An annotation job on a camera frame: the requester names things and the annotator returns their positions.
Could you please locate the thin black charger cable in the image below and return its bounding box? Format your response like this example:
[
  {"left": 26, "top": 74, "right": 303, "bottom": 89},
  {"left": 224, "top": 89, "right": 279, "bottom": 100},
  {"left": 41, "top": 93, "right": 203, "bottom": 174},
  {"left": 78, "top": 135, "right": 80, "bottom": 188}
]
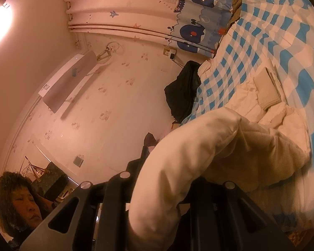
[{"left": 173, "top": 58, "right": 186, "bottom": 71}]

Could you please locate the olive brown garment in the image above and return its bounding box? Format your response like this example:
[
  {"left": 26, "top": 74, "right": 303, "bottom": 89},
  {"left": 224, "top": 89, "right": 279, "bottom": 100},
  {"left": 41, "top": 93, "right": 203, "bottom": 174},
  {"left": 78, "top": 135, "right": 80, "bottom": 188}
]
[{"left": 229, "top": 0, "right": 248, "bottom": 28}]

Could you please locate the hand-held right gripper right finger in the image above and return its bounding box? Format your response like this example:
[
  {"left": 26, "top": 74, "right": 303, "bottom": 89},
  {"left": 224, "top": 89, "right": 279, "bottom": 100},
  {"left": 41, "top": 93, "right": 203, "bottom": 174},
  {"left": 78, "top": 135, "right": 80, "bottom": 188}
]
[{"left": 176, "top": 176, "right": 296, "bottom": 251}]

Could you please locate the black jacket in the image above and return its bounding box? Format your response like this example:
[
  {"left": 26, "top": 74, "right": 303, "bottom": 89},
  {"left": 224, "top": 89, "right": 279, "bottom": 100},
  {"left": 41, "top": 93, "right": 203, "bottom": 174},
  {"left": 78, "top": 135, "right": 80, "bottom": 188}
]
[{"left": 164, "top": 60, "right": 202, "bottom": 123}]

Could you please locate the air conditioner hose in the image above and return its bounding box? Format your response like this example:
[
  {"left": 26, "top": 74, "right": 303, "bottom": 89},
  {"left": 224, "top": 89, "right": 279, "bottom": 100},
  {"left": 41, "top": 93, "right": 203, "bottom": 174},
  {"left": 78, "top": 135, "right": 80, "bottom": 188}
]
[{"left": 95, "top": 42, "right": 126, "bottom": 64}]

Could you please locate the person with dark hair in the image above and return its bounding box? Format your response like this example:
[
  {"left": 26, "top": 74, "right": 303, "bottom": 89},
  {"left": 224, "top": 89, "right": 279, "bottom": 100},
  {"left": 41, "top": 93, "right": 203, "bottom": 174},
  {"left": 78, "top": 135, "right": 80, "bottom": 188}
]
[{"left": 0, "top": 171, "right": 54, "bottom": 243}]

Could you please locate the blue white checkered plastic sheet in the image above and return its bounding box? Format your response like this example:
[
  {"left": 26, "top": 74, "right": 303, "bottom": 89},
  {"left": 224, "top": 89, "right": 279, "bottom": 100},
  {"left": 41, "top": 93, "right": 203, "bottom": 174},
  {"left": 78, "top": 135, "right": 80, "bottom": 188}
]
[{"left": 191, "top": 0, "right": 314, "bottom": 241}]

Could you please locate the whale print curtain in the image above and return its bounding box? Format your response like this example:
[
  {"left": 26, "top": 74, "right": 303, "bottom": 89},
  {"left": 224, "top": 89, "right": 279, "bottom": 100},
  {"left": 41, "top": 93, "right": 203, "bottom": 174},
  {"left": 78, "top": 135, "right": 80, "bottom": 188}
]
[{"left": 62, "top": 0, "right": 248, "bottom": 58}]

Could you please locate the wall socket with charger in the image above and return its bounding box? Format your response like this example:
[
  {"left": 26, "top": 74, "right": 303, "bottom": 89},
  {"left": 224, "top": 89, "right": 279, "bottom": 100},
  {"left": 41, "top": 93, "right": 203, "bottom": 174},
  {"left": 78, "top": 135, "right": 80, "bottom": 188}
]
[{"left": 163, "top": 46, "right": 177, "bottom": 59}]

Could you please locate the white wall air conditioner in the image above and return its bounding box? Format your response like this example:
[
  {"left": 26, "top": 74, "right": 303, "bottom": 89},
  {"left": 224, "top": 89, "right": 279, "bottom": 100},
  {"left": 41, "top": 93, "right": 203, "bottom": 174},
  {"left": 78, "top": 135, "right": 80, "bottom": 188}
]
[{"left": 38, "top": 51, "right": 105, "bottom": 114}]

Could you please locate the patterned bag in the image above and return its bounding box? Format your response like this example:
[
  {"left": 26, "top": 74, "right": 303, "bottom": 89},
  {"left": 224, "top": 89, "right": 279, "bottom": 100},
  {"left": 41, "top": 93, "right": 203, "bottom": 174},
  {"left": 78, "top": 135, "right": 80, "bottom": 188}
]
[{"left": 31, "top": 161, "right": 68, "bottom": 199}]

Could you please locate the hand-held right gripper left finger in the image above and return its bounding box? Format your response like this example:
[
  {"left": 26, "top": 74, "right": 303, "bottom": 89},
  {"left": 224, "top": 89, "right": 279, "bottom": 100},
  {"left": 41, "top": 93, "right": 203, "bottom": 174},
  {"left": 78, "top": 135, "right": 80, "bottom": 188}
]
[{"left": 19, "top": 146, "right": 153, "bottom": 251}]

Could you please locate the white quilted jacket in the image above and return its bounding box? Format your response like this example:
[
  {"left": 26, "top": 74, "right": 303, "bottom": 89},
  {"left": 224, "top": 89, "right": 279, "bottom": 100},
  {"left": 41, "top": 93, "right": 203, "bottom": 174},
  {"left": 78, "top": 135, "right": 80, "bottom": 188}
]
[{"left": 128, "top": 67, "right": 312, "bottom": 251}]

